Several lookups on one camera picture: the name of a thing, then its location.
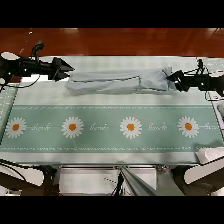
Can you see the white garment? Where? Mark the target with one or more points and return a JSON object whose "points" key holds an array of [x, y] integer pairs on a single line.
{"points": [[210, 155]]}

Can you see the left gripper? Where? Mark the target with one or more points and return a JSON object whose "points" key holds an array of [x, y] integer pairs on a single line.
{"points": [[50, 68]]}

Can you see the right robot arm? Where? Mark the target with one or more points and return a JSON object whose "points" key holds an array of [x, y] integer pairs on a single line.
{"points": [[210, 83]]}

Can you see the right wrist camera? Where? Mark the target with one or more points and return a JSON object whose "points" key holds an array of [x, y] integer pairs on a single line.
{"points": [[200, 66]]}

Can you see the silver frame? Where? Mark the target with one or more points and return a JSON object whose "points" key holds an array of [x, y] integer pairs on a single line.
{"points": [[140, 180]]}

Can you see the pale blue shirt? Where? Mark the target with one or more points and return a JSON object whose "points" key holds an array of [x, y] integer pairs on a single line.
{"points": [[116, 83]]}

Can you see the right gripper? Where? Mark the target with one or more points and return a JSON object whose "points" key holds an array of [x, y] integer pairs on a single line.
{"points": [[180, 80]]}

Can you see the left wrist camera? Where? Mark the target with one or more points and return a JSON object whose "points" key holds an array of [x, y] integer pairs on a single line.
{"points": [[37, 48]]}

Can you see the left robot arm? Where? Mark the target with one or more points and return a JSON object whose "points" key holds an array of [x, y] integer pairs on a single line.
{"points": [[23, 65]]}

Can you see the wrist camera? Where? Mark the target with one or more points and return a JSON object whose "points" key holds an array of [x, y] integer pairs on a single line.
{"points": [[200, 66], [37, 48]]}

